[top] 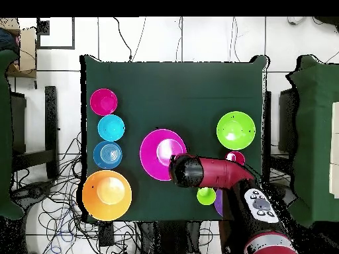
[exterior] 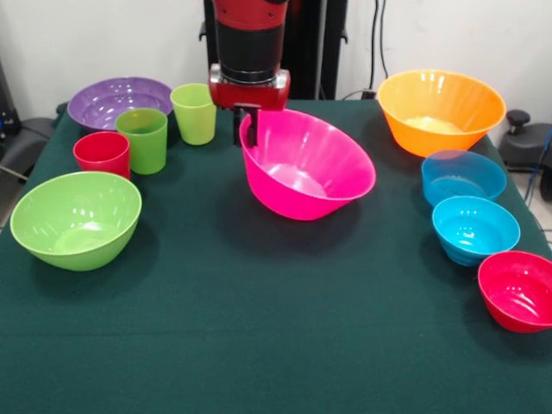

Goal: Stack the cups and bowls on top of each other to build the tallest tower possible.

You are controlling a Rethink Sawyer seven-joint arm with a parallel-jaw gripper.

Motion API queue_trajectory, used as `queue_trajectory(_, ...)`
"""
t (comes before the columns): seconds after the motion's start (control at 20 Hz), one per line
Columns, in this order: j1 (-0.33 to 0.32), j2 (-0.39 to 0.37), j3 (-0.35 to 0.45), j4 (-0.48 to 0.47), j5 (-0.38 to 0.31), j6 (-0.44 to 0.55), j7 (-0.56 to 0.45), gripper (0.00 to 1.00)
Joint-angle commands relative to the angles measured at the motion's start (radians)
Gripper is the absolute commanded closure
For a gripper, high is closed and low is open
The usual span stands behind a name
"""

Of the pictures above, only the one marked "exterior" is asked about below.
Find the light green cup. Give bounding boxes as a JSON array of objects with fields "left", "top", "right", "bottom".
[{"left": 169, "top": 83, "right": 217, "bottom": 146}]

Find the turquoise bowl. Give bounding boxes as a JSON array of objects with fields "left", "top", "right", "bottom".
[{"left": 431, "top": 195, "right": 522, "bottom": 267}]

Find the purple bowl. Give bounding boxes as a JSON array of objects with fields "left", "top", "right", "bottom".
[{"left": 66, "top": 76, "right": 174, "bottom": 134}]

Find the dark grey pedestal leg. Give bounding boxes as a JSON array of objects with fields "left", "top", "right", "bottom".
[
  {"left": 499, "top": 110, "right": 552, "bottom": 173},
  {"left": 0, "top": 116, "right": 55, "bottom": 182}
]

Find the red bowl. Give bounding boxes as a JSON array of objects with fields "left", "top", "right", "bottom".
[{"left": 477, "top": 250, "right": 552, "bottom": 334}]

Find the pink bowl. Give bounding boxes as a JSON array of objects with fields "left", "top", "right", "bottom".
[{"left": 239, "top": 108, "right": 377, "bottom": 222}]

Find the translucent blue bowl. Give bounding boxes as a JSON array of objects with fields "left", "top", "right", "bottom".
[{"left": 421, "top": 149, "right": 509, "bottom": 208}]

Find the green bowl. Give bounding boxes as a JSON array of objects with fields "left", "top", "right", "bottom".
[{"left": 9, "top": 171, "right": 143, "bottom": 273}]

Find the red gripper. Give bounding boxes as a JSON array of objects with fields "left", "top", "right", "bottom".
[{"left": 208, "top": 63, "right": 292, "bottom": 148}]

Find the red cup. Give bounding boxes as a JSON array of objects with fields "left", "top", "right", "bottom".
[{"left": 72, "top": 131, "right": 132, "bottom": 181}]

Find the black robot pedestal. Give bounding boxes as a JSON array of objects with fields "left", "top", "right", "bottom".
[{"left": 198, "top": 0, "right": 349, "bottom": 101}]

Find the black wall cable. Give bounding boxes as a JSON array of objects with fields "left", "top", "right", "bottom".
[{"left": 371, "top": 0, "right": 389, "bottom": 83}]

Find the orange bowl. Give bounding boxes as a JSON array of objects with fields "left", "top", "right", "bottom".
[{"left": 377, "top": 69, "right": 508, "bottom": 159}]

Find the dark green table cloth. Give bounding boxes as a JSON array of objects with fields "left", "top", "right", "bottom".
[{"left": 0, "top": 98, "right": 552, "bottom": 414}]

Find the dark green cup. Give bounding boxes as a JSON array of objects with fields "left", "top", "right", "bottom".
[{"left": 115, "top": 108, "right": 169, "bottom": 176}]

